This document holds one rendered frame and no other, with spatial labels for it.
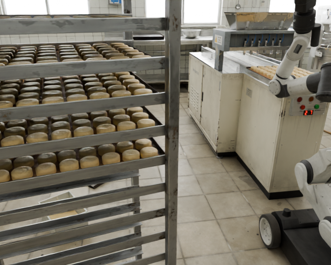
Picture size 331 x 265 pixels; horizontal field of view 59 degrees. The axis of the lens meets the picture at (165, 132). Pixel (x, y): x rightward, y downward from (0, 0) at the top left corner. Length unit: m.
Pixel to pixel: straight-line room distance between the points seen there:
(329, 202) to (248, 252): 0.55
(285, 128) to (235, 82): 0.72
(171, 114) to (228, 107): 1.97
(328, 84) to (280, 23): 1.47
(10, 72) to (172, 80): 0.35
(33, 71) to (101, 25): 0.17
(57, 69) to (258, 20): 2.18
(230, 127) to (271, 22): 0.95
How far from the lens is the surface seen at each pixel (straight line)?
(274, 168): 2.26
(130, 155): 0.84
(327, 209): 1.84
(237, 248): 1.98
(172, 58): 0.72
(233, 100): 2.69
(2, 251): 0.92
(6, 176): 0.84
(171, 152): 0.79
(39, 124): 0.88
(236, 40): 2.68
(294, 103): 2.08
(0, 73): 0.71
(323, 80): 1.41
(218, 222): 2.14
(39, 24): 0.69
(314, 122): 2.25
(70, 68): 0.70
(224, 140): 2.81
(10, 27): 0.69
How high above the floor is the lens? 1.36
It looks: 23 degrees down
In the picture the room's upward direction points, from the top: straight up
